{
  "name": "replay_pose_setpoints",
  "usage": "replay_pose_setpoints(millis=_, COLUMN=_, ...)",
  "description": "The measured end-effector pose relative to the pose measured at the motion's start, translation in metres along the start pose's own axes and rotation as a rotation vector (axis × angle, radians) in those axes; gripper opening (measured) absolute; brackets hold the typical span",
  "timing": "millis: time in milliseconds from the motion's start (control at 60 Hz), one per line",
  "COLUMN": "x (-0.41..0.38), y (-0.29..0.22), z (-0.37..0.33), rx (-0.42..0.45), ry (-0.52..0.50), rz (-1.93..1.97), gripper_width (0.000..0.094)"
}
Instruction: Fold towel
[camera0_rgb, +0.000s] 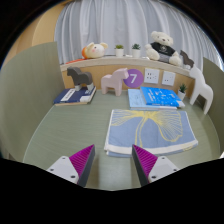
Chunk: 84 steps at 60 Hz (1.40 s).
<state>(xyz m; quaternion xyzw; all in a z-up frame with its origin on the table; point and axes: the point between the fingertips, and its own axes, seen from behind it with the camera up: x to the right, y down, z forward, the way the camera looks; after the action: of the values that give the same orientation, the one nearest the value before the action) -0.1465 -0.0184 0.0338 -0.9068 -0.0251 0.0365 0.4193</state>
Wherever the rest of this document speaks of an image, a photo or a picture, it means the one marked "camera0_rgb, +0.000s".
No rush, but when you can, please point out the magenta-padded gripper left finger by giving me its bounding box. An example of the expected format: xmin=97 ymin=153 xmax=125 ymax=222
xmin=45 ymin=143 xmax=97 ymax=188

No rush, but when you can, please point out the green desk partition panel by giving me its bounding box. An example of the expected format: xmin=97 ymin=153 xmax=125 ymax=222
xmin=0 ymin=41 xmax=65 ymax=161
xmin=202 ymin=57 xmax=224 ymax=154

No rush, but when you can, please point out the white wall socket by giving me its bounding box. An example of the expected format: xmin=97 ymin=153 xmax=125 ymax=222
xmin=161 ymin=70 xmax=177 ymax=87
xmin=143 ymin=67 xmax=161 ymax=85

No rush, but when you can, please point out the white curtain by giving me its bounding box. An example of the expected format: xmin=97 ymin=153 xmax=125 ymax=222
xmin=53 ymin=0 xmax=223 ymax=71

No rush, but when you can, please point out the pink wooden horse figure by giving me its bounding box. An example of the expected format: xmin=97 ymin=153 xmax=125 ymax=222
xmin=100 ymin=67 xmax=130 ymax=97

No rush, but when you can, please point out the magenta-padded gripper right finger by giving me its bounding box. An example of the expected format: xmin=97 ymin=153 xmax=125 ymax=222
xmin=131 ymin=143 xmax=181 ymax=187

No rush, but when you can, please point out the cream and orange plush toy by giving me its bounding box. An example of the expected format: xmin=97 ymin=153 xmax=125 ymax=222
xmin=65 ymin=41 xmax=109 ymax=65

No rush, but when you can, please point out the cream wooden ledge shelf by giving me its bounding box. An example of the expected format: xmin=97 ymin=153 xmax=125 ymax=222
xmin=59 ymin=55 xmax=196 ymax=79

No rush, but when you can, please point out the light blue book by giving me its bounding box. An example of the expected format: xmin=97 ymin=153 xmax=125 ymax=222
xmin=127 ymin=88 xmax=178 ymax=111

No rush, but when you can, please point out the cream teddy bear black shirt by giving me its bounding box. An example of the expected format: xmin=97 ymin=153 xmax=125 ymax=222
xmin=144 ymin=30 xmax=183 ymax=67

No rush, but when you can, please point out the white wooden horse figure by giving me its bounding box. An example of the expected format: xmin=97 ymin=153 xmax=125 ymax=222
xmin=188 ymin=64 xmax=214 ymax=115

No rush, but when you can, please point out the dark brown wooden horse figure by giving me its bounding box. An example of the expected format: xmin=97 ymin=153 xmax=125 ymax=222
xmin=179 ymin=49 xmax=195 ymax=69

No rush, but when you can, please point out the dark blue book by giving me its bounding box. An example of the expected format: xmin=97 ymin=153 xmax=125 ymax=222
xmin=53 ymin=86 xmax=98 ymax=106

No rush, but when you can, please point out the purple round number sign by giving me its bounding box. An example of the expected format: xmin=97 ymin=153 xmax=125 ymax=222
xmin=123 ymin=68 xmax=145 ymax=89

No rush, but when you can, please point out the grey wooden horse figure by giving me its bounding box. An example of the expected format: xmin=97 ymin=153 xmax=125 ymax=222
xmin=66 ymin=66 xmax=95 ymax=93

